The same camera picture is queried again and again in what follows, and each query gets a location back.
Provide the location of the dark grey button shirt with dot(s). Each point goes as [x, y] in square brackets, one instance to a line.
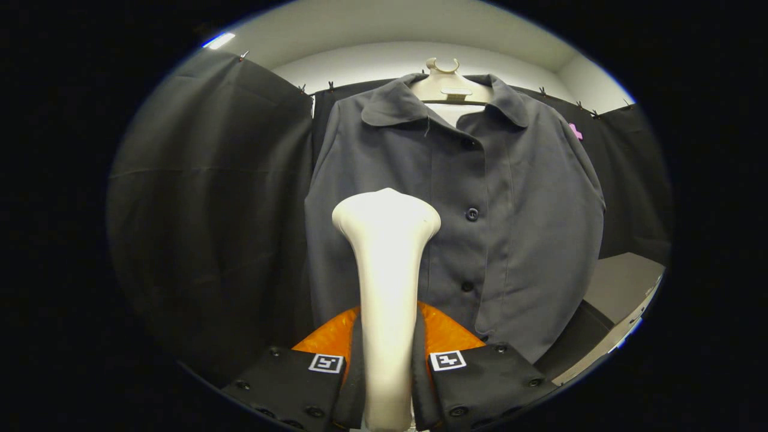
[528, 240]

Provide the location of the grey cabinet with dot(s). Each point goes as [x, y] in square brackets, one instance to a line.
[618, 282]

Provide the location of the row of black clips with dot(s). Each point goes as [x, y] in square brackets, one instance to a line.
[330, 86]

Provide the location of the white garment steamer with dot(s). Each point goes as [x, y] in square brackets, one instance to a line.
[389, 282]

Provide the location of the small ceiling light panel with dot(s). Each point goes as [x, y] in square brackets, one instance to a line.
[219, 40]

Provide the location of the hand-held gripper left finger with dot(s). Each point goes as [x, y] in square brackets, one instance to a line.
[355, 390]

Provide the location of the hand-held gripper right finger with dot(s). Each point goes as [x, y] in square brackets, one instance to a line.
[421, 390]

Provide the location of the cream plastic clothes hanger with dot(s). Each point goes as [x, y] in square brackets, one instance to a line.
[447, 87]

